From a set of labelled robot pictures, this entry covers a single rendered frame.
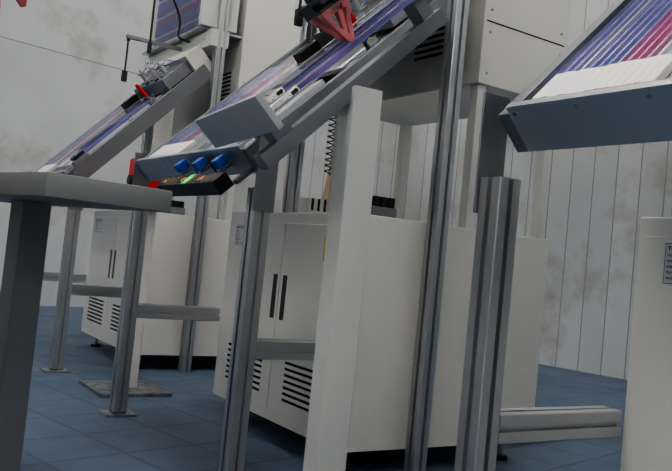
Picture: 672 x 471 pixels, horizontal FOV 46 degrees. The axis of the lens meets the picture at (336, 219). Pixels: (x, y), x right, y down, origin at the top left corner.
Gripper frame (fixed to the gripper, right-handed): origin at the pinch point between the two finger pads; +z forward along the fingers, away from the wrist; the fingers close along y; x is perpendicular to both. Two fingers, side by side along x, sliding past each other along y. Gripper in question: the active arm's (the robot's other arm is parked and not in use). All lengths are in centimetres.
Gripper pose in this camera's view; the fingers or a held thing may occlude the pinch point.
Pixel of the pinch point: (347, 37)
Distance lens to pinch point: 151.7
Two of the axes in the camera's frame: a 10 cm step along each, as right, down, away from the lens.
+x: -7.1, 6.2, -3.4
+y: -4.2, 0.1, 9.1
